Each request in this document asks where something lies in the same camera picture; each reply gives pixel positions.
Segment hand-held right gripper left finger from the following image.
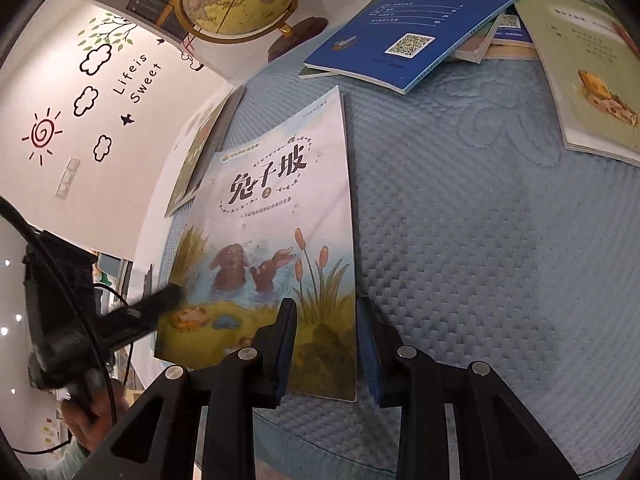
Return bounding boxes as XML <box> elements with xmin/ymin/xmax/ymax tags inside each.
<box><xmin>75</xmin><ymin>297</ymin><xmax>299</xmax><ymax>480</ymax></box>

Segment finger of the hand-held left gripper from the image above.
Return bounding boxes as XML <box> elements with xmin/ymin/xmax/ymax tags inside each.
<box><xmin>100</xmin><ymin>282</ymin><xmax>185</xmax><ymax>356</ymax></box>

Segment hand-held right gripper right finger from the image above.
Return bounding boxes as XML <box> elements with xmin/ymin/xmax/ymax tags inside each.
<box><xmin>356</xmin><ymin>296</ymin><xmax>581</xmax><ymax>480</ymax></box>

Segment rabbit book with teal back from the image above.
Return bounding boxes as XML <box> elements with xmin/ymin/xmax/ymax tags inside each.
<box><xmin>154</xmin><ymin>85</ymin><xmax>359</xmax><ymax>403</ymax></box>

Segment olive green insect book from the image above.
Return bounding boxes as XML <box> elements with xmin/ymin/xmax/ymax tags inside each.
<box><xmin>165</xmin><ymin>85</ymin><xmax>247</xmax><ymax>218</ymax></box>

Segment light blue illustrated figures book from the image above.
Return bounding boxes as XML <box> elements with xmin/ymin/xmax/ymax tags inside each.
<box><xmin>452</xmin><ymin>15</ymin><xmax>501</xmax><ymax>64</ymax></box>

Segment dark blue paperback book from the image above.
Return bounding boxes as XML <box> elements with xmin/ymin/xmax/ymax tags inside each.
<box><xmin>492</xmin><ymin>12</ymin><xmax>537</xmax><ymax>45</ymax></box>
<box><xmin>299</xmin><ymin>0</ymin><xmax>533</xmax><ymax>96</ymax></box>

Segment pale green paperback book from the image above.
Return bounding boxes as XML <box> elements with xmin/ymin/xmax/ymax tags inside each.
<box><xmin>514</xmin><ymin>0</ymin><xmax>640</xmax><ymax>167</ymax></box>

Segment person's left forearm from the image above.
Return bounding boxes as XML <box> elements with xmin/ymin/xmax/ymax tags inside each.
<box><xmin>22</xmin><ymin>437</ymin><xmax>93</xmax><ymax>480</ymax></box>

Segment person's left hand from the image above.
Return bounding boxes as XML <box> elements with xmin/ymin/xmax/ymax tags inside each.
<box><xmin>59</xmin><ymin>379</ymin><xmax>132</xmax><ymax>455</ymax></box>

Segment light blue quilted mat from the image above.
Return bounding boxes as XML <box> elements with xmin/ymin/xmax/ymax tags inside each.
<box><xmin>165</xmin><ymin>45</ymin><xmax>640</xmax><ymax>480</ymax></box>

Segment white bookshelf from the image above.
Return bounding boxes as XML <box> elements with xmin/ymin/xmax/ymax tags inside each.
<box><xmin>89</xmin><ymin>0</ymin><xmax>238</xmax><ymax>85</ymax></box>

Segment black cable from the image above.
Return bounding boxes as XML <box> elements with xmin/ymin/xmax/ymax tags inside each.
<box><xmin>0</xmin><ymin>195</ymin><xmax>123</xmax><ymax>423</ymax></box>

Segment white wall switch panel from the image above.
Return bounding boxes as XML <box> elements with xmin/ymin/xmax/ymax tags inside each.
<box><xmin>54</xmin><ymin>156</ymin><xmax>82</xmax><ymax>201</ymax></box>

